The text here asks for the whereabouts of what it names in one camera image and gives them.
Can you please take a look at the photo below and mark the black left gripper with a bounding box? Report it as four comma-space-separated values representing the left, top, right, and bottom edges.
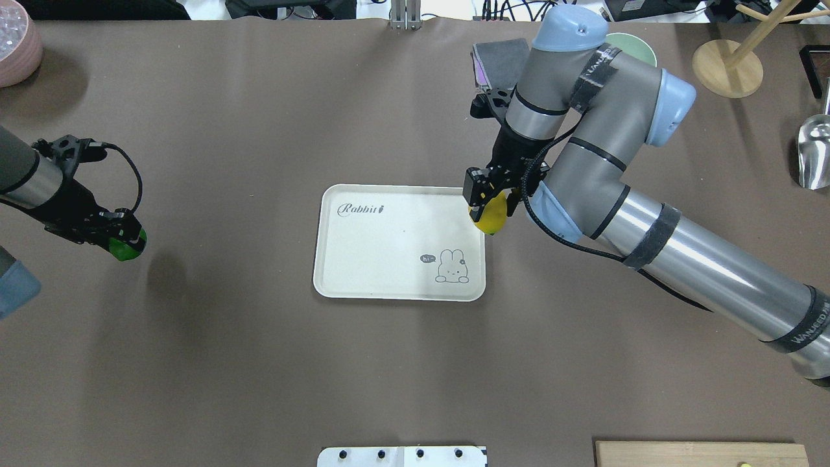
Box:
43, 180, 147, 255

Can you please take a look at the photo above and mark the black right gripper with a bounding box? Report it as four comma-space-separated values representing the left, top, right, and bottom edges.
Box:
463, 127, 552, 222

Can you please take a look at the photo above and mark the yellow lemon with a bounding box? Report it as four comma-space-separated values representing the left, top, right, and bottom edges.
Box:
474, 192, 508, 235

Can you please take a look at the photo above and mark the green lime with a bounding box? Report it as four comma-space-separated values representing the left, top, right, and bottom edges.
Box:
107, 228, 147, 262

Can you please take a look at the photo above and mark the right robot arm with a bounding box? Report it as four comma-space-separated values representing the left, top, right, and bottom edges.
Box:
463, 4, 829, 388

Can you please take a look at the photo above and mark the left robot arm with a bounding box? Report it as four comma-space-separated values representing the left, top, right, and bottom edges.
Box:
1, 128, 147, 262

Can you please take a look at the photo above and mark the cream rabbit tray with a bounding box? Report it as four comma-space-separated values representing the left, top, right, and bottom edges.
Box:
313, 184, 486, 302

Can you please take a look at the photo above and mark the grey folded cloth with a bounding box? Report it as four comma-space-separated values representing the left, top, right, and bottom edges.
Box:
471, 38, 530, 91

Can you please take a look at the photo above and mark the mint green bowl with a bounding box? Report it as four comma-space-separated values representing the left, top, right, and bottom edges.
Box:
606, 32, 658, 67

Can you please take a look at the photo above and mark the pink bowl with ice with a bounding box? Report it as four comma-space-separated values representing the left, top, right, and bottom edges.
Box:
1, 1, 43, 88

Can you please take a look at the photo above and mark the wooden mug tree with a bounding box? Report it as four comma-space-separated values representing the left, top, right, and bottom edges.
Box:
693, 1, 829, 99

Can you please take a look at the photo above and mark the bamboo cutting board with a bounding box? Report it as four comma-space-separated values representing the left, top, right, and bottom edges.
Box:
594, 440, 809, 466

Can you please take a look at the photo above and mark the metal scoop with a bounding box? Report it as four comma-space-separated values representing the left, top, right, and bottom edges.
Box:
797, 80, 829, 190

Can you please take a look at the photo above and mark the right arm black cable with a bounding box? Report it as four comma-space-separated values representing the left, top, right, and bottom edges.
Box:
523, 123, 714, 313

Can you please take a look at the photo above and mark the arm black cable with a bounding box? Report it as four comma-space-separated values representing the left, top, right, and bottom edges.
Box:
97, 143, 143, 215
523, 123, 714, 313

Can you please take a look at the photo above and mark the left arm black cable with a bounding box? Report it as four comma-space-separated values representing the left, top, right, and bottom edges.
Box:
97, 143, 143, 215

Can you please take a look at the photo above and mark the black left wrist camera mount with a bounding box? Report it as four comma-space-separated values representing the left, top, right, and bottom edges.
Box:
30, 135, 107, 180

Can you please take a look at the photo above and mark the aluminium frame post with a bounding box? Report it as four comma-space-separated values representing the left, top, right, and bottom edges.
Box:
388, 0, 423, 30

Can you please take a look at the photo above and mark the white pedestal column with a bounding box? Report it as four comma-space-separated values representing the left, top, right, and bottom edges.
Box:
316, 444, 488, 466

